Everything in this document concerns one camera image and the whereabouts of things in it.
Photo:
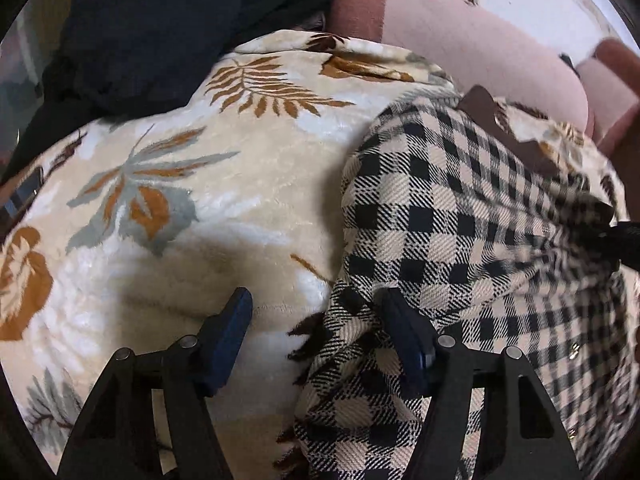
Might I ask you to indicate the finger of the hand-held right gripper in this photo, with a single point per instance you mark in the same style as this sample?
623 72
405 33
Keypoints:
622 242

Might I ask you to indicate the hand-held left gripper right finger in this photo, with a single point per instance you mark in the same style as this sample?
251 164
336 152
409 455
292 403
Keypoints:
407 332

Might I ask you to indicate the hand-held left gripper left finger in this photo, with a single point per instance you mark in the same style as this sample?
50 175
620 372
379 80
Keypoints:
234 327

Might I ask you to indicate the black beige checked coat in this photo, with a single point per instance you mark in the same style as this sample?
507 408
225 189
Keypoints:
450 220

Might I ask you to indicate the leaf print plush blanket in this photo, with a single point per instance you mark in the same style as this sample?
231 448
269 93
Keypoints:
190 200

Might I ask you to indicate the dark striped object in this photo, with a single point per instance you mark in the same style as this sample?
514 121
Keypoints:
20 197

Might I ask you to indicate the pink sofa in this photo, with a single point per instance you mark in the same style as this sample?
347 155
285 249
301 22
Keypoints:
450 45

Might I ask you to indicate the dark navy cloth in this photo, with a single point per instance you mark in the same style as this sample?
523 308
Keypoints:
145 30

